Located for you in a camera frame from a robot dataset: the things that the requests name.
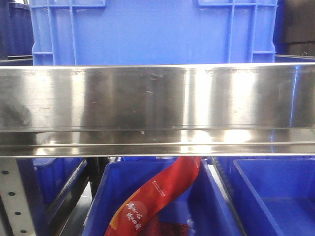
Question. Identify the lower middle blue bin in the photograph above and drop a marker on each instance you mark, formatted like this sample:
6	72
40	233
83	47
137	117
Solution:
200	211

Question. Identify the large blue plastic bin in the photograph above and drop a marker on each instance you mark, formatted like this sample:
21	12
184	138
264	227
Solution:
139	32

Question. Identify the lower left blue bin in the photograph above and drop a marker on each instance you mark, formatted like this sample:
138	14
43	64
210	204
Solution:
52	186

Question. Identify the lower right blue bin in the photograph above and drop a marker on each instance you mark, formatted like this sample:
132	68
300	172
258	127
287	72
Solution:
273	196

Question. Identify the red snack bag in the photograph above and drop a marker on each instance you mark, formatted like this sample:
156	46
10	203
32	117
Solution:
151	197

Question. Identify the stainless steel shelf rail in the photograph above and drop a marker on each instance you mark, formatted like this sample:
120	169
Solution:
162	110

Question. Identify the perforated white shelf post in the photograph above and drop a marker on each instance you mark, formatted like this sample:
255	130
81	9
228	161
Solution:
14	195

